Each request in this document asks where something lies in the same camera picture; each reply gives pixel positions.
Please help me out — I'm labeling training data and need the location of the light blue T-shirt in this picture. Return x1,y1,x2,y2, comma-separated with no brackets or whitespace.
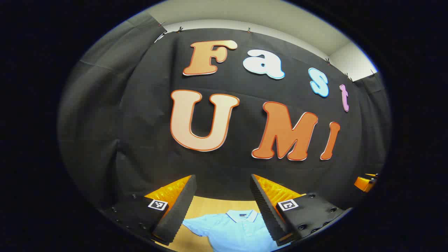
182,209,291,252

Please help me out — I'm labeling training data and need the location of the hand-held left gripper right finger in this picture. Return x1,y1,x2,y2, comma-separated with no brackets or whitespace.
250,174,353,247

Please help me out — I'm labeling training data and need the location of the black backdrop cloth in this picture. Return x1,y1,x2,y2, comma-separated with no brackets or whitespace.
58,10,392,215

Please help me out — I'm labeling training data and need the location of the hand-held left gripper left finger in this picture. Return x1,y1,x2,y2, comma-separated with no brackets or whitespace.
100,174,197,245

